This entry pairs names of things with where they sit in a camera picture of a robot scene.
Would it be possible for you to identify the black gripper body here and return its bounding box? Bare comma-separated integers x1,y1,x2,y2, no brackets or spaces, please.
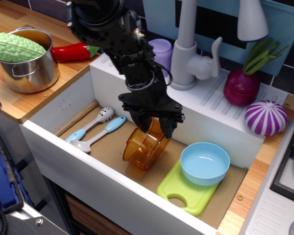
118,84,185,122

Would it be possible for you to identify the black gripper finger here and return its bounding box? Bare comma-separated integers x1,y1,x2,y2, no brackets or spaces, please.
130,110,152,133
159,117,177,139

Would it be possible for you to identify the orange transparent plastic pot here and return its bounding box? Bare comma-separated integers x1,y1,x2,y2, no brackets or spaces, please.
123,117,170,171

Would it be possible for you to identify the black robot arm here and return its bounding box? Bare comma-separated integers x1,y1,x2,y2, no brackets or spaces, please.
66,0,185,139

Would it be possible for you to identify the stainless steel pot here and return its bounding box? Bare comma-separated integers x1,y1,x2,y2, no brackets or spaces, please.
0,27,60,94

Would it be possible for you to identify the white blue slotted spoon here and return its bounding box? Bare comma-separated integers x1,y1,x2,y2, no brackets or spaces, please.
65,107,114,142

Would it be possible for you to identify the grey toy faucet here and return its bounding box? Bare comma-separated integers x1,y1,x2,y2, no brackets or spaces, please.
170,0,222,91

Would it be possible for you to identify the light blue plastic bowl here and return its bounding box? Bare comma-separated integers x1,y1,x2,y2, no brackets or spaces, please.
180,142,230,186

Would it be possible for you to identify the lilac plastic cup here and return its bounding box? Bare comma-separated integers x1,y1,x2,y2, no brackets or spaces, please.
149,39,173,77

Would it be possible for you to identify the lime green cutting board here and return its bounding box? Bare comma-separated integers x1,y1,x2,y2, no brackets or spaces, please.
156,161,219,217

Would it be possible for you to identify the white blue ladle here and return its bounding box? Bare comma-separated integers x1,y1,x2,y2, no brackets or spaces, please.
69,116,127,153

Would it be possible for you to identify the purple beet toy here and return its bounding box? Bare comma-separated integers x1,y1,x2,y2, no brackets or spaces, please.
223,38,289,107

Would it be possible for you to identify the red chili pepper toy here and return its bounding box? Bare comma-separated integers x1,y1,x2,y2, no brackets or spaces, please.
51,43,100,61

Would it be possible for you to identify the purple white striped onion toy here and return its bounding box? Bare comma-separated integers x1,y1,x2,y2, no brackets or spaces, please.
245,100,288,136

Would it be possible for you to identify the white cone lamp shade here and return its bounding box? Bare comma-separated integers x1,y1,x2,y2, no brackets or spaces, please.
237,0,269,42

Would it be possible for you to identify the light blue backboard panel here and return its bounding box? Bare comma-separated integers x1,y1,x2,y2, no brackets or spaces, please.
143,0,294,75

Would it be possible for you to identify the white stove top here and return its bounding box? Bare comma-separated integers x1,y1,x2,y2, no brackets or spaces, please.
239,116,294,235

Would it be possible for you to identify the black stove grate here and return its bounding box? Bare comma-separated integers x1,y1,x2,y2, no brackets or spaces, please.
270,119,294,201

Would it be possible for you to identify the blue black clamp device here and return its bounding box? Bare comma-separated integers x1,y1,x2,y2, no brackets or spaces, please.
0,137,34,213

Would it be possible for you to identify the green bitter melon toy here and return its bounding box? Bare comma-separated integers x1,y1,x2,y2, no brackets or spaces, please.
0,32,47,63

